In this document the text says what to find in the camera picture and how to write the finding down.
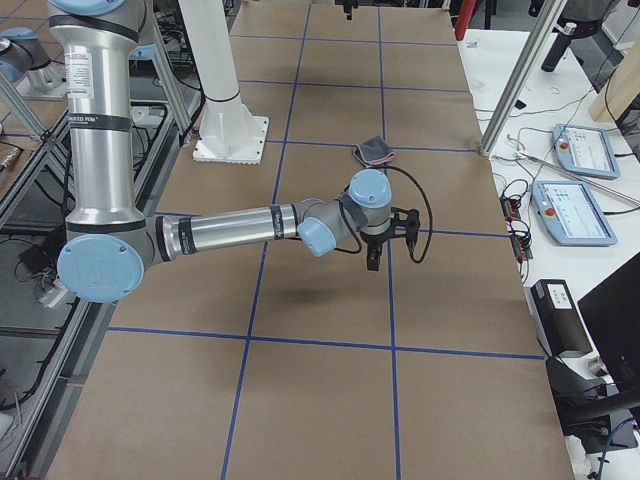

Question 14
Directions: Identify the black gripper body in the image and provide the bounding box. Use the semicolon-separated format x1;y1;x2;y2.
360;222;395;258
339;0;356;20

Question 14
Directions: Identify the pink and grey towel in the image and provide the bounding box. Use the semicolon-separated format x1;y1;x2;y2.
352;135;395;167

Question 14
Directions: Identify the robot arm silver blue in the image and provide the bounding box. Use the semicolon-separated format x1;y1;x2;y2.
48;1;395;303

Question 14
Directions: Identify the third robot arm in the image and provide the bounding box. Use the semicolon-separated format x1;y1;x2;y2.
1;27;67;100

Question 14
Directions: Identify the near teach pendant tablet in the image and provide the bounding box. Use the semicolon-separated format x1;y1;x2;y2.
531;181;618;247

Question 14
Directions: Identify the teach pendant tablet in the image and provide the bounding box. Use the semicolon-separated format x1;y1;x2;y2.
552;124;620;180
531;181;618;247

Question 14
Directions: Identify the black box with label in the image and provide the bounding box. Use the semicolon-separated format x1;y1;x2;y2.
530;279;593;358

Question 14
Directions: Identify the far teach pendant tablet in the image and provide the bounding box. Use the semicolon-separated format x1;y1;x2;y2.
552;124;620;180

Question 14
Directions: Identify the black monitor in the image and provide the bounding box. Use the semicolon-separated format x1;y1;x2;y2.
578;254;639;391

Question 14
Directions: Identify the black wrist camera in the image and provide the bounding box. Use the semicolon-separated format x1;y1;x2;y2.
391;207;421;254

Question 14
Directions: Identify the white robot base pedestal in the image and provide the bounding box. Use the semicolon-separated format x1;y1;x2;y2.
179;0;269;165

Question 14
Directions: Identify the aluminium frame post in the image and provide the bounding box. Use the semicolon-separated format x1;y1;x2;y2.
479;0;567;157

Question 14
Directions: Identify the aluminium frame rack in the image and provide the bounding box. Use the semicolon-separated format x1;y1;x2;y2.
1;57;199;479

